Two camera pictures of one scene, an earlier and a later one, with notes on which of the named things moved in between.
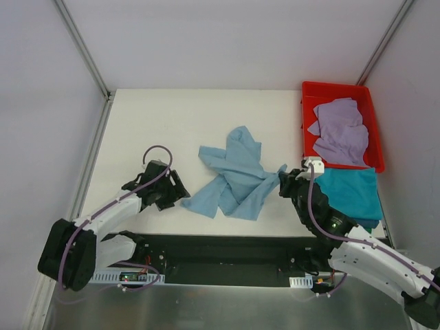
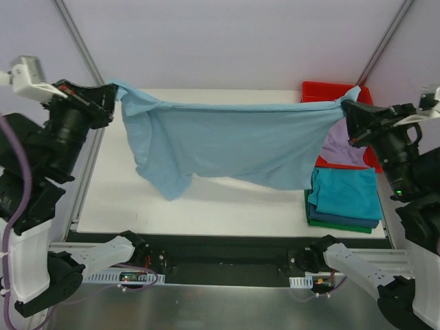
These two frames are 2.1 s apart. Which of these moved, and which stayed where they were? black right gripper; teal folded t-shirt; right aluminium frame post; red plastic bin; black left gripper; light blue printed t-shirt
Moved: black left gripper; black right gripper; light blue printed t-shirt
Stayed: right aluminium frame post; red plastic bin; teal folded t-shirt
